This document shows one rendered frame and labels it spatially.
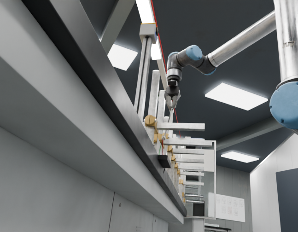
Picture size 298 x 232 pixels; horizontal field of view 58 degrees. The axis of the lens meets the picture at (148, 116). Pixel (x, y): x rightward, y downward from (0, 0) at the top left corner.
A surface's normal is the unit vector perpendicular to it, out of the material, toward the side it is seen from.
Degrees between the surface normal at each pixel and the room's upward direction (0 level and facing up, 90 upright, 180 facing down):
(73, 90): 90
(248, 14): 180
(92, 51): 90
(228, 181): 90
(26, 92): 180
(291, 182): 90
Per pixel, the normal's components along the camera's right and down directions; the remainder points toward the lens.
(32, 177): 0.98, 0.02
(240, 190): 0.40, -0.33
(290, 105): -0.76, -0.25
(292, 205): -0.91, -0.25
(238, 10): -0.10, 0.91
